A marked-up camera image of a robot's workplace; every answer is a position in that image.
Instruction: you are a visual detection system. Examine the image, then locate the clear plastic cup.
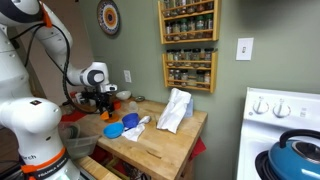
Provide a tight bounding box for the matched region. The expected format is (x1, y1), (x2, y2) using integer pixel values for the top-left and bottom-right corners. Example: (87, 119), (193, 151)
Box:
(128, 100), (139, 113)

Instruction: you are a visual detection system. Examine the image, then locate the dark blue cup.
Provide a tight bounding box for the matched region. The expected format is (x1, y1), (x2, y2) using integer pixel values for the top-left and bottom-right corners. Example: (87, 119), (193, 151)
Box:
(121, 112), (140, 130)

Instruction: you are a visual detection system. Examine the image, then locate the decorative wall plate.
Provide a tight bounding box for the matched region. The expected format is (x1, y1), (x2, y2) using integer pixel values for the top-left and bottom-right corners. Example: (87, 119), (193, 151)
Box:
(96, 0), (121, 36)

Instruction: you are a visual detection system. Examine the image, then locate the white wall outlet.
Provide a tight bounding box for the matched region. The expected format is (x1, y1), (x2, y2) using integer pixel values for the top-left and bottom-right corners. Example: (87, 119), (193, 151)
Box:
(123, 69), (133, 84)

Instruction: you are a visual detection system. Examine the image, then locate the small orange cup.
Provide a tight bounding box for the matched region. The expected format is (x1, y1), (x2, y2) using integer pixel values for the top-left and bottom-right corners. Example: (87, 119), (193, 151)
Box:
(107, 113), (120, 123)

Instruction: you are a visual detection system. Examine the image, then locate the white stove knob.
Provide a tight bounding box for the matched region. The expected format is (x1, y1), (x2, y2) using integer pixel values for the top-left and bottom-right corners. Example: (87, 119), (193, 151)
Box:
(273, 98), (292, 118)
(253, 96), (270, 115)

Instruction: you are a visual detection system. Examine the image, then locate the blue kettle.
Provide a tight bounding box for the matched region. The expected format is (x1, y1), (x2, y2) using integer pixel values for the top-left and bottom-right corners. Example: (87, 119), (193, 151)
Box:
(267, 129), (320, 180)

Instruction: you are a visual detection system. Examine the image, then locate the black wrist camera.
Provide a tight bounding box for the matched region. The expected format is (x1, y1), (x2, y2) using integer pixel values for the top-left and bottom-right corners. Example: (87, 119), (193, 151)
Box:
(81, 91), (96, 100)

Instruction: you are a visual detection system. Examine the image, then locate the small pale box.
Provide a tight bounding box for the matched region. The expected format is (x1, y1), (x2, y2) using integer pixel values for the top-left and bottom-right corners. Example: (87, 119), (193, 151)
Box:
(184, 97), (195, 119)

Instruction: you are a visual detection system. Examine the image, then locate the green lid spice jar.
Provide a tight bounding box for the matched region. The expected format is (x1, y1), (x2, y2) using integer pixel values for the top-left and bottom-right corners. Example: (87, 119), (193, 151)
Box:
(204, 13), (214, 38)
(180, 18), (189, 40)

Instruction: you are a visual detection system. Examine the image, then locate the green round lid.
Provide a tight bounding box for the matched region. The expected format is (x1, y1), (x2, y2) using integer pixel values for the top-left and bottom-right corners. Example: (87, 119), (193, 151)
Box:
(65, 124), (81, 140)

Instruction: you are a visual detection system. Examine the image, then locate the red silicone mat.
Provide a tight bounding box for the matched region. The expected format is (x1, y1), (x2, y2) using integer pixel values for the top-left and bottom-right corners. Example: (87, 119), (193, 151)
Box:
(60, 110), (88, 123)

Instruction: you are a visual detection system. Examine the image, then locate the white bowl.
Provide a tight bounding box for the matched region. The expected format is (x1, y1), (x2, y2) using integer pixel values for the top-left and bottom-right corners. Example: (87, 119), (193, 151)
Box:
(116, 90), (132, 101)

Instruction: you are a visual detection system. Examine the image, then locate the white light switch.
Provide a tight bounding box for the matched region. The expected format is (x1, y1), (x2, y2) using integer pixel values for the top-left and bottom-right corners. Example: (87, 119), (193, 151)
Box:
(235, 37), (255, 62)

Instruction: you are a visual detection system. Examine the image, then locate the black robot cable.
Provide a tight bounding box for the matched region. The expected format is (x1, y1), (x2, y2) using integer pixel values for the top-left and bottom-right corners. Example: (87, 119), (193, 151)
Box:
(9, 23), (99, 114)

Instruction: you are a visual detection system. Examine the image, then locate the wooden wall spice rack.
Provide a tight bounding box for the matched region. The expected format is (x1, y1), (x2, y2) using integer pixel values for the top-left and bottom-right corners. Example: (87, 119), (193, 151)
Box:
(162, 49), (219, 94)
(157, 0), (222, 45)

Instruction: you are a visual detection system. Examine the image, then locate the white cloth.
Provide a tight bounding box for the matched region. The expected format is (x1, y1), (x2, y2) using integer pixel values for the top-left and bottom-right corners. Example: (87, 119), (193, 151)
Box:
(121, 115), (152, 143)

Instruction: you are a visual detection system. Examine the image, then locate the white electric stove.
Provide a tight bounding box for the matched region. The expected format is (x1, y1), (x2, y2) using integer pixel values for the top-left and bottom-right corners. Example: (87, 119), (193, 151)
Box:
(236, 87), (320, 180)

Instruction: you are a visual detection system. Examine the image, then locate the light wooden board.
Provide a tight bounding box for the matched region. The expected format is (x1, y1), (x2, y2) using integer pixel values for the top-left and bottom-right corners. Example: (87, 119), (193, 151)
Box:
(75, 155), (122, 180)

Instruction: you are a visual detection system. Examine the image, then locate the light blue bowl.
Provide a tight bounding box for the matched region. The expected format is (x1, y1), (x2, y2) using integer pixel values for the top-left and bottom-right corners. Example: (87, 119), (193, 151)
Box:
(102, 122), (125, 140)

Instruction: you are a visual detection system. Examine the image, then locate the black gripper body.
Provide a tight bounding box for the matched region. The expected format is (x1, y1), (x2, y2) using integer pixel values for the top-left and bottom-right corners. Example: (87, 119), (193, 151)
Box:
(92, 91), (114, 106)

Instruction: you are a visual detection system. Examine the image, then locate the glass spice jar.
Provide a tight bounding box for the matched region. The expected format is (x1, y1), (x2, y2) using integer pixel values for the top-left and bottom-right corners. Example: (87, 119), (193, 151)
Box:
(204, 71), (212, 88)
(187, 17), (196, 40)
(167, 69), (176, 85)
(172, 21), (181, 41)
(203, 48), (214, 69)
(165, 22), (173, 41)
(183, 49), (193, 68)
(196, 69), (205, 88)
(174, 49), (183, 67)
(192, 48), (202, 69)
(195, 15), (205, 39)
(166, 49), (175, 67)
(180, 69), (189, 87)

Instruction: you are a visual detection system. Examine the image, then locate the clear plastic bin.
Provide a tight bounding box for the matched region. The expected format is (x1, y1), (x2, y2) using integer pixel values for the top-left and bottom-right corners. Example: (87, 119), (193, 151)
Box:
(59, 121), (101, 160)

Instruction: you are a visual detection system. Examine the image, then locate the black stove burner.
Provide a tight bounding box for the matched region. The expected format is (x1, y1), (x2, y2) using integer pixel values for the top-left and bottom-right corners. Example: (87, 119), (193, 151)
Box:
(254, 149), (278, 180)

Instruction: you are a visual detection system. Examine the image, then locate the red hanging cloth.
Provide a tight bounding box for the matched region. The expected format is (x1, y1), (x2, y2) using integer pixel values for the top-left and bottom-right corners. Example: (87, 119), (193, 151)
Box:
(189, 136), (208, 162)

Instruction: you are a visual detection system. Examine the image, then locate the wooden spice tray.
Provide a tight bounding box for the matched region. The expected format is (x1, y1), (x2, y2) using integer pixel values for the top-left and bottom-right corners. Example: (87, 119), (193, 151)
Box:
(61, 100), (101, 114)

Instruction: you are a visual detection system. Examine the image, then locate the white paper bag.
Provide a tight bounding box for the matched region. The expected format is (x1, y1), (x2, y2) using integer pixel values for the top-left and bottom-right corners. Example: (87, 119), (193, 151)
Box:
(156, 87), (193, 135)

